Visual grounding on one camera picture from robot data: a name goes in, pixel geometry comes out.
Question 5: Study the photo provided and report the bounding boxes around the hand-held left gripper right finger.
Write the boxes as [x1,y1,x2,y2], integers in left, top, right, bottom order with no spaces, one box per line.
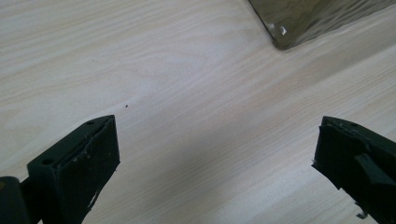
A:
[311,116,396,224]

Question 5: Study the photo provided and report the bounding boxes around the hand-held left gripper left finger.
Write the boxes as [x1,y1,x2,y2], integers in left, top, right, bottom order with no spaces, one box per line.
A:
[19,114,121,224]

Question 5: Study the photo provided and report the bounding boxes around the shiny metal tray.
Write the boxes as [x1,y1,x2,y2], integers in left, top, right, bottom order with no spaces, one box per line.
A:
[247,0,396,51]

